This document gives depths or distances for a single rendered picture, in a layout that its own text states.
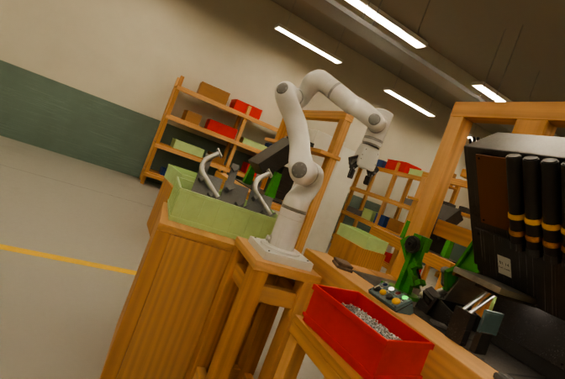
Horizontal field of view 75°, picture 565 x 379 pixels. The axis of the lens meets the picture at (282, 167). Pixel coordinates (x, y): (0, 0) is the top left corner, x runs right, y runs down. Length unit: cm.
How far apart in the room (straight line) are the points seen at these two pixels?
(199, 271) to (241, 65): 688
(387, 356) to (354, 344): 9
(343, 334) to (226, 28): 772
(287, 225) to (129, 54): 675
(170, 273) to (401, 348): 115
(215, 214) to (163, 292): 44
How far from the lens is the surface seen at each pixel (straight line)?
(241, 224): 198
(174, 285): 192
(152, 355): 208
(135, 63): 803
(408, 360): 116
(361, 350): 110
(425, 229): 223
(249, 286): 156
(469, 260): 156
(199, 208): 192
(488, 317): 141
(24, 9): 826
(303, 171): 158
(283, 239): 165
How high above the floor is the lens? 123
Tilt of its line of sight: level
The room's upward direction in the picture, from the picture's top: 21 degrees clockwise
